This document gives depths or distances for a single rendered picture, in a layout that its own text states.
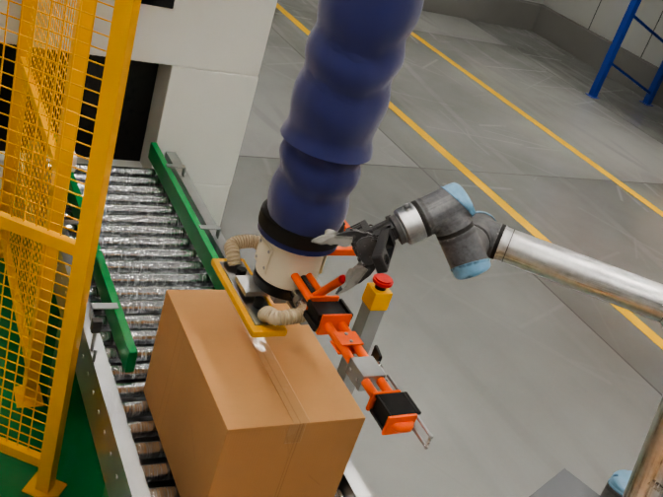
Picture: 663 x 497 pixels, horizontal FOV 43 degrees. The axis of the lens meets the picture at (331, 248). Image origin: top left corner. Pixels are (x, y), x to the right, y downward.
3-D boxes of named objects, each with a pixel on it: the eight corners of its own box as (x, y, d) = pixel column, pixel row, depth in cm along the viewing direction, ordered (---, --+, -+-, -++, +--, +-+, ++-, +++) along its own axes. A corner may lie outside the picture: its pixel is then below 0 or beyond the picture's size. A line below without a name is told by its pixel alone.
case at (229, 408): (142, 390, 270) (166, 289, 251) (257, 384, 289) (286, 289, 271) (194, 539, 225) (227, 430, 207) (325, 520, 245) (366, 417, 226)
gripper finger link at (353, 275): (341, 289, 200) (362, 257, 198) (347, 301, 195) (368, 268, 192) (331, 284, 199) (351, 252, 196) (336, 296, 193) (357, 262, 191)
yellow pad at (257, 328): (209, 263, 238) (213, 248, 236) (242, 263, 243) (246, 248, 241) (251, 338, 213) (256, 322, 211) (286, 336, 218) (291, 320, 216)
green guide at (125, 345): (34, 148, 389) (36, 130, 384) (57, 150, 394) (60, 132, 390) (101, 374, 270) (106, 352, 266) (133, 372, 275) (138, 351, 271)
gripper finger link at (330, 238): (307, 234, 192) (345, 239, 195) (312, 244, 187) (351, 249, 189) (310, 221, 191) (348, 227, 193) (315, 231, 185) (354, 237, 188)
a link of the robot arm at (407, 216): (431, 243, 191) (417, 208, 187) (411, 252, 191) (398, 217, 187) (418, 228, 199) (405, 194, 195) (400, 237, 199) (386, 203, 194)
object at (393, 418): (364, 408, 185) (371, 391, 183) (393, 405, 189) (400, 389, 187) (382, 435, 179) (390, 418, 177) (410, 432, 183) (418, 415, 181)
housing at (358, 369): (343, 372, 195) (348, 356, 193) (368, 370, 199) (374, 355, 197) (356, 391, 190) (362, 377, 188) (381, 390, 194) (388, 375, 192)
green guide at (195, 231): (147, 157, 415) (151, 140, 410) (168, 158, 420) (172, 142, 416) (254, 366, 296) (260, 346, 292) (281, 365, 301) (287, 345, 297)
